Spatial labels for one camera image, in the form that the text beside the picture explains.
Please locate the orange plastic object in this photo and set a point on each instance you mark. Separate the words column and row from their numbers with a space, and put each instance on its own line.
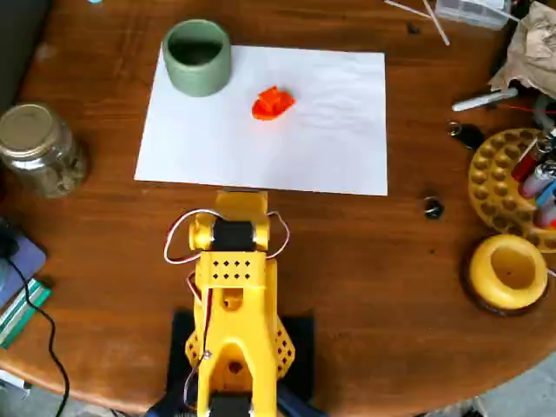
column 271, row 104

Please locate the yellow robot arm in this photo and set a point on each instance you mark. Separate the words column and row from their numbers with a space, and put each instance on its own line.
column 236, row 304

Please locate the green ribbed cup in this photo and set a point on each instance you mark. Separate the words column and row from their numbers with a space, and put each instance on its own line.
column 197, row 78

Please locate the white paper sheet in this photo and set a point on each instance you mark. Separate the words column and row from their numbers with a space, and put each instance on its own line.
column 269, row 147

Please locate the black base pad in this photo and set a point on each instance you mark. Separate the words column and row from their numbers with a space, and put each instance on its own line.
column 304, row 339

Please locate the small black metal nut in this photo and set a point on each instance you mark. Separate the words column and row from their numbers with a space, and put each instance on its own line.
column 433, row 208

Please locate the blue clamp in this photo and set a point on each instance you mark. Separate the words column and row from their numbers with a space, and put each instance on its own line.
column 299, row 404
column 169, row 401

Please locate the black key fob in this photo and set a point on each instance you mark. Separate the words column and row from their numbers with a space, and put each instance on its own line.
column 469, row 137

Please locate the yellow round holed tray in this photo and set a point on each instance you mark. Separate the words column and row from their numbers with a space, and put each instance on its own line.
column 495, row 187

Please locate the yellow round bowl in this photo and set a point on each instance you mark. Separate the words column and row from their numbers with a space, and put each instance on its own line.
column 486, row 278

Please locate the small black clip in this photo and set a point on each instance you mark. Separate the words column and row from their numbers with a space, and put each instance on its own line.
column 413, row 29

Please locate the white marker pen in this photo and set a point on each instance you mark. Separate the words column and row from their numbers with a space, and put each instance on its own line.
column 482, row 101

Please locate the white thin stick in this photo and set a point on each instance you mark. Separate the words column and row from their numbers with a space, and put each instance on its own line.
column 408, row 8
column 436, row 21

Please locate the red lighter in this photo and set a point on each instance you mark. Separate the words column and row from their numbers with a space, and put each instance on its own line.
column 525, row 163

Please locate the glass jar gold lid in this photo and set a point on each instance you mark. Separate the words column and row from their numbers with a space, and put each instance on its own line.
column 35, row 143

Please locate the purple notebook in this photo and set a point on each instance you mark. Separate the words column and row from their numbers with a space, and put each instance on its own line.
column 26, row 260

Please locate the pink lighter silver cap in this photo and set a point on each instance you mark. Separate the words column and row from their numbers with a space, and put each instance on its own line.
column 536, row 180

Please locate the blue lighter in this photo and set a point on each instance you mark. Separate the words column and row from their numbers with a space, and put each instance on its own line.
column 546, row 195

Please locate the clear plastic box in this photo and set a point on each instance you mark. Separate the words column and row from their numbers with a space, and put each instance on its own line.
column 469, row 13

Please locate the black device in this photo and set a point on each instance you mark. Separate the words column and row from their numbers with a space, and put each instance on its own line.
column 6, row 241

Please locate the green book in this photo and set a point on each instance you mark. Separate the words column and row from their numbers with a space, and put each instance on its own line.
column 21, row 313

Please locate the grey tube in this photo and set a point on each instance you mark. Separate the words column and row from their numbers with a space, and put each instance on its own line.
column 540, row 106

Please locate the crumpled brown paper bag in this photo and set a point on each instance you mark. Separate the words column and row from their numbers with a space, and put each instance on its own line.
column 532, row 52

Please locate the dark grey furniture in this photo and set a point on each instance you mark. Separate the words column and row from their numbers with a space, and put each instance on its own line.
column 17, row 43

